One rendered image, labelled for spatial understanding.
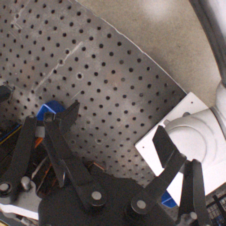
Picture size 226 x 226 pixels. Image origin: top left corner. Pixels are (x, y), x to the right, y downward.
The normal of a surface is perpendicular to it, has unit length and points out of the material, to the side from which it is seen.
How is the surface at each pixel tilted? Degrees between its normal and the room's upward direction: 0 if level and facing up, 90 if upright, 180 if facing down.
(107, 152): 0
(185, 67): 0
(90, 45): 0
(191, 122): 82
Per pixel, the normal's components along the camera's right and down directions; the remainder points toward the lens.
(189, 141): -0.68, -0.04
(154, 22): -0.06, 0.38
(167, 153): -0.96, -0.27
